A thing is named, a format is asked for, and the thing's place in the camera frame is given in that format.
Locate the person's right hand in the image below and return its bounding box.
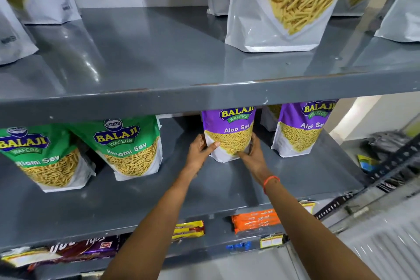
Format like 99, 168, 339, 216
238, 132, 274, 185

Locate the person's left hand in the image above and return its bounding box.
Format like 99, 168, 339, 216
184, 134, 221, 175

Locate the purple snack pouch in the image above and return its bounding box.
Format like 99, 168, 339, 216
200, 108, 257, 163
271, 101, 339, 158

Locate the person's left forearm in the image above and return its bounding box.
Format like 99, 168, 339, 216
100, 166, 199, 280

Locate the person's right forearm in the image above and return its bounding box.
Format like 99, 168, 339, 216
262, 179, 381, 280

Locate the orange wristband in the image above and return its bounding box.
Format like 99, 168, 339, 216
263, 176, 281, 194

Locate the grey metal shelf board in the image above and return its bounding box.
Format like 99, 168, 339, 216
0, 203, 329, 280
0, 115, 365, 251
0, 6, 420, 127

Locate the orange packet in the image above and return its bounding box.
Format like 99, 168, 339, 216
232, 209, 282, 234

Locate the green snack pouch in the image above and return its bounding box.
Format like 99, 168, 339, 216
70, 115, 163, 181
0, 125, 96, 193

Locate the yellow and red packet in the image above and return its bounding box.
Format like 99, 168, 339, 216
172, 220, 206, 242

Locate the yellow shelf label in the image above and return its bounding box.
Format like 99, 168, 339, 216
260, 234, 285, 250

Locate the blue shelf label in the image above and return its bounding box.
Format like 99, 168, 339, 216
226, 241, 252, 251

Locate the yellow and blue packet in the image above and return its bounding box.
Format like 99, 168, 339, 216
357, 154, 382, 173

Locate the black plastic bag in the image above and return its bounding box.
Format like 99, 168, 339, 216
367, 131, 412, 160

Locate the black perforated angle bar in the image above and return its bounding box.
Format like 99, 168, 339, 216
313, 135, 420, 221

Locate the purple biscuit packet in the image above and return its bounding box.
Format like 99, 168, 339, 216
28, 235, 121, 271

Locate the white corrugated sheet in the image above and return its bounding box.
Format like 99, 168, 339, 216
323, 206, 420, 280

